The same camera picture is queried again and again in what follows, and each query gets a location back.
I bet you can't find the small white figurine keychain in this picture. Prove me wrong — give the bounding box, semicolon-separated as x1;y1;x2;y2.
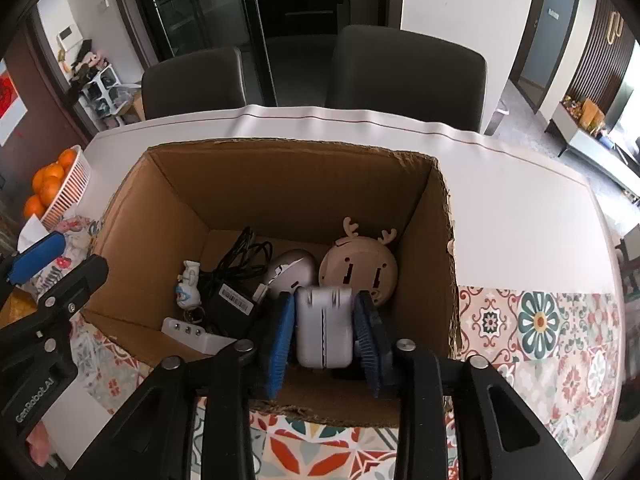
175;260;207;328

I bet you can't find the dark wooden chair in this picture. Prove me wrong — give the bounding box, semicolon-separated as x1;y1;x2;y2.
615;225;640;301

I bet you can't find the person's left hand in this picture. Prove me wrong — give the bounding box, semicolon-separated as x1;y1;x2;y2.
27;427;58;466

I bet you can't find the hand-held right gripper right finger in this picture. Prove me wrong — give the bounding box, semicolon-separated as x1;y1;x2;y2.
352;292;583;480

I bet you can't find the pile of plush toys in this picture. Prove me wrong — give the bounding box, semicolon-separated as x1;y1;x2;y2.
70;40;108;81

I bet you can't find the black power adapter with cable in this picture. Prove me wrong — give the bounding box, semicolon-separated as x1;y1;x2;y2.
200;226;273;338

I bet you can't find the yellow box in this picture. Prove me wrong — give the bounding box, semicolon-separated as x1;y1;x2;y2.
580;99;606;133

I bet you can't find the white tv cabinet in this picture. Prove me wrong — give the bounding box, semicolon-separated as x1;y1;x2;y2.
545;105;640;201

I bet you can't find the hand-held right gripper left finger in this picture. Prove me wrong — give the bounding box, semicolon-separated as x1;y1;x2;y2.
70;292;296;480

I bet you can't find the beige deer-shaped round device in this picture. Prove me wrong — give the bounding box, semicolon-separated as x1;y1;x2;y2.
318;216;399;308

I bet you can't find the white tablecloth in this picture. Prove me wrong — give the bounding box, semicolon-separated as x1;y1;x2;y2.
0;104;628;480

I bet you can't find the black glass cabinet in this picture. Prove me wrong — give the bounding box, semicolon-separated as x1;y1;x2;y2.
107;0;278;106

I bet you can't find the dark framed grey door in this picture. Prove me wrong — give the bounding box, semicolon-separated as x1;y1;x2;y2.
510;0;583;113

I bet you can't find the floral tissue pack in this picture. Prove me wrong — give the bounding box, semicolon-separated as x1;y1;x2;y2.
17;215;103;301

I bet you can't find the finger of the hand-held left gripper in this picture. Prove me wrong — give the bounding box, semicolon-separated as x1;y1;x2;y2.
0;232;68;306
0;255;110;391

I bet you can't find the colourful patterned table mat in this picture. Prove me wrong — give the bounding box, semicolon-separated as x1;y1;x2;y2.
30;280;628;480

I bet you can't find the dark grey chair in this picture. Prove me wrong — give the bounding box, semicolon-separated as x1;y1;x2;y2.
325;24;488;133
141;46;246;121

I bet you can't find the red wall poster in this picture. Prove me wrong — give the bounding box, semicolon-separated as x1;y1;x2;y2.
0;57;28;143

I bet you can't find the white battery charger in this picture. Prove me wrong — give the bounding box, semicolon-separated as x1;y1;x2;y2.
161;316;238;356

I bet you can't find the white storage rack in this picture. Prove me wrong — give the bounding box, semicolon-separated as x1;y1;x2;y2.
77;67;126;128

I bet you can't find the brown cardboard box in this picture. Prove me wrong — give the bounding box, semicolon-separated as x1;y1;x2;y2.
82;137;463;428

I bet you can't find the gold wall ornament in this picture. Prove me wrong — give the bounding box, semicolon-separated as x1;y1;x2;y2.
606;10;626;43

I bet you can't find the white plastic basket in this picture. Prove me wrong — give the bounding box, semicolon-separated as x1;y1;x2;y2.
40;145;93;231

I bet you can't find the beige computer mouse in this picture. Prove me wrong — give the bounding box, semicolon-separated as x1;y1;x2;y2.
262;249;318;301

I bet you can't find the white plug adapter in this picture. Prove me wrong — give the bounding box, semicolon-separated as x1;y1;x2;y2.
294;286;357;371

